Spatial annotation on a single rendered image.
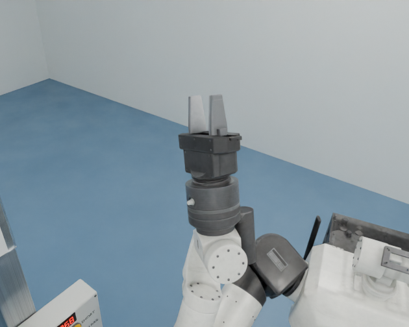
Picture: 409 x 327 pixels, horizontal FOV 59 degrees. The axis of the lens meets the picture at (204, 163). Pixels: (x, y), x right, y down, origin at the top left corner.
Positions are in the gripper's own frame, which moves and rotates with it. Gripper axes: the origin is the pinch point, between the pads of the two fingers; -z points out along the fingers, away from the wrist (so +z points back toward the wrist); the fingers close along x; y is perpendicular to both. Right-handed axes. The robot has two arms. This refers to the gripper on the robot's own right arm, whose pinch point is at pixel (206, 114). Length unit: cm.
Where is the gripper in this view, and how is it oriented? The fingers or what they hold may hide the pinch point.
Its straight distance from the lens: 58.1
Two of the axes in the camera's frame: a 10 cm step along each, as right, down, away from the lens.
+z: 0.8, 9.7, 2.1
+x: 6.2, 1.1, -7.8
